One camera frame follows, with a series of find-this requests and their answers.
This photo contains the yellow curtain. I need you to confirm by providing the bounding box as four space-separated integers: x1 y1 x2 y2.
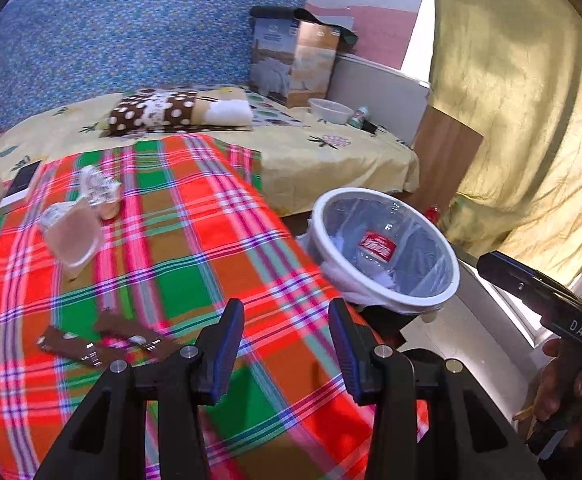
431 0 582 284

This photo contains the clear plastic bowl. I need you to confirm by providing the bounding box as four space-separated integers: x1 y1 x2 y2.
308 98 354 125

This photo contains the brown snack wrapper left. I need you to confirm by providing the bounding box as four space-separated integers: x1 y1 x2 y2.
36 325 126 368

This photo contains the crumpled paper wrapper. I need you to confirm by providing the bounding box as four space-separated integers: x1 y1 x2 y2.
78 165 123 221

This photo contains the white smartphone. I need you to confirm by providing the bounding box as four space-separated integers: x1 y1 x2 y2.
0 159 44 211

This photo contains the person's right hand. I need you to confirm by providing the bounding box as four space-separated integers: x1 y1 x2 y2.
530 338 582 449

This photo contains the small green jar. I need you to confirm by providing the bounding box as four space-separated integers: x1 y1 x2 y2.
347 105 369 129

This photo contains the cola bottle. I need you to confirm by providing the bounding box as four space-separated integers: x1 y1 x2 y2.
342 220 418 292

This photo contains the red green plaid blanket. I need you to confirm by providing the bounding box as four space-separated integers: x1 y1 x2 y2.
0 134 373 479

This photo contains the brown snack wrapper right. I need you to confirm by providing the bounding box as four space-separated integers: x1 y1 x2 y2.
94 310 180 360

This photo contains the brown polka dot pillow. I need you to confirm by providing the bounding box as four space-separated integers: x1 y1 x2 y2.
104 87 254 136

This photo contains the printed bedding package box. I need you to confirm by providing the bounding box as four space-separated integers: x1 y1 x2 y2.
249 6 358 108

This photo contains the brown snack wrapper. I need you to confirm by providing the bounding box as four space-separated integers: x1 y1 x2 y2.
36 325 126 368
94 310 180 360

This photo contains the blue floral headboard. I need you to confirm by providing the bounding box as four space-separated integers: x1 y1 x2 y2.
0 0 307 131

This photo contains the white round trash bin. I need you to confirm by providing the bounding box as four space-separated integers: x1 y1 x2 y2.
307 186 461 316

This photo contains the clear trash bin liner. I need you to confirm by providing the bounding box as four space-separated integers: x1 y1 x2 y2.
303 196 455 316

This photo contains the yellow bed sheet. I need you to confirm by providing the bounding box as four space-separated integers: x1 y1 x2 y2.
0 93 420 217

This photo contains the clear square plastic container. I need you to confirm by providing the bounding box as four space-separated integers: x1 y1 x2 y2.
37 197 105 280

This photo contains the wooden bed footboard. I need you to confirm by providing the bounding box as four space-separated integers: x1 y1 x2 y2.
407 105 483 214

